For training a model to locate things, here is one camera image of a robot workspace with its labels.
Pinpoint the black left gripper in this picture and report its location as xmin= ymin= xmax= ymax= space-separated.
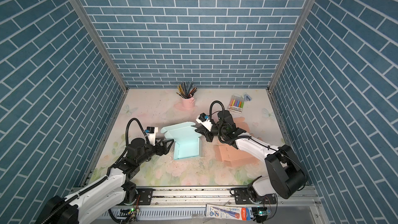
xmin=136 ymin=136 xmax=174 ymax=167

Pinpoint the light blue paper box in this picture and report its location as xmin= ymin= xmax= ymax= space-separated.
xmin=161 ymin=122 xmax=202 ymax=160

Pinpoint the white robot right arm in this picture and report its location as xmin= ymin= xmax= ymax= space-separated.
xmin=196 ymin=101 xmax=308 ymax=202

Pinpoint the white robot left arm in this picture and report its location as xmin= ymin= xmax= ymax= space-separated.
xmin=36 ymin=118 xmax=174 ymax=224

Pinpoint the pink flat paper box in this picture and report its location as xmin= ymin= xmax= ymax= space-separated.
xmin=214 ymin=134 xmax=260 ymax=168

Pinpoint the white toothpaste style box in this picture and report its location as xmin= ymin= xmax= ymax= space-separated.
xmin=206 ymin=204 xmax=251 ymax=221

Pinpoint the pink metal pencil bucket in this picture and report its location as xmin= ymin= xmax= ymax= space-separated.
xmin=181 ymin=97 xmax=195 ymax=110

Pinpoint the pack of coloured markers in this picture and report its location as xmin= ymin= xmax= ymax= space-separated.
xmin=228 ymin=95 xmax=245 ymax=113

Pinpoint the bundle of coloured pencils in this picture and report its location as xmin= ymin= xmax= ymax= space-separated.
xmin=177 ymin=82 xmax=198 ymax=99

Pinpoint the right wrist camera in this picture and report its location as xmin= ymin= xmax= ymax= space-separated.
xmin=196 ymin=113 xmax=213 ymax=132

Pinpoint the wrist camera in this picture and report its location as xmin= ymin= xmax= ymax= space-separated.
xmin=196 ymin=113 xmax=213 ymax=132
xmin=145 ymin=127 xmax=159 ymax=146

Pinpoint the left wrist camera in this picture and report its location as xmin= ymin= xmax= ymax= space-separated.
xmin=145 ymin=127 xmax=159 ymax=146

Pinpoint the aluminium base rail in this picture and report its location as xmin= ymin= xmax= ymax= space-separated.
xmin=83 ymin=185 xmax=321 ymax=207

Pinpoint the left aluminium corner post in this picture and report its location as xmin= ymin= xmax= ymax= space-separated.
xmin=54 ymin=0 xmax=129 ymax=92

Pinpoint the aluminium corner post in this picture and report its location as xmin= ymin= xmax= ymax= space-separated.
xmin=268 ymin=0 xmax=315 ymax=92
xmin=54 ymin=0 xmax=129 ymax=92

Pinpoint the right aluminium corner post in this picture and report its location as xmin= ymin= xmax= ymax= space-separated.
xmin=268 ymin=0 xmax=315 ymax=92

